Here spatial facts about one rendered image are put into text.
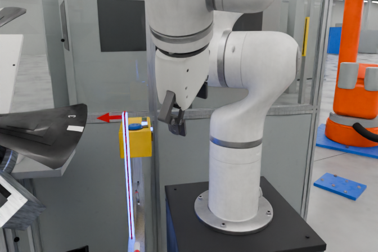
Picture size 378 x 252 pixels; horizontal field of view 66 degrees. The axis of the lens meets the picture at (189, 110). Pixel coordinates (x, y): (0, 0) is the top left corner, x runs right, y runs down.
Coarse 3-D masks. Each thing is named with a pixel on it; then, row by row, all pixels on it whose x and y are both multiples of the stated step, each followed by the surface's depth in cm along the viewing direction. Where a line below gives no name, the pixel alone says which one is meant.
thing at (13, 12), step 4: (4, 8) 74; (8, 8) 73; (12, 8) 72; (16, 8) 72; (20, 8) 71; (24, 8) 71; (0, 12) 73; (4, 12) 72; (8, 12) 71; (12, 12) 70; (16, 12) 70; (20, 12) 69; (24, 12) 69; (0, 16) 71; (4, 16) 70; (8, 16) 69; (12, 16) 69; (16, 16) 68; (0, 20) 69; (4, 20) 68; (8, 20) 68; (0, 24) 67; (4, 24) 67
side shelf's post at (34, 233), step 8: (24, 184) 122; (32, 184) 124; (32, 192) 123; (32, 224) 126; (32, 232) 128; (40, 232) 131; (32, 240) 128; (40, 240) 131; (32, 248) 129; (40, 248) 130
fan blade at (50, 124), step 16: (16, 112) 68; (32, 112) 68; (48, 112) 69; (64, 112) 69; (80, 112) 69; (0, 128) 59; (16, 128) 60; (32, 128) 61; (48, 128) 62; (64, 128) 63; (0, 144) 55; (16, 144) 56; (32, 144) 57; (48, 144) 58; (64, 144) 59; (48, 160) 55; (64, 160) 56
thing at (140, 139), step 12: (132, 120) 101; (120, 132) 89; (132, 132) 90; (144, 132) 90; (120, 144) 90; (132, 144) 91; (144, 144) 91; (120, 156) 91; (132, 156) 92; (144, 156) 93
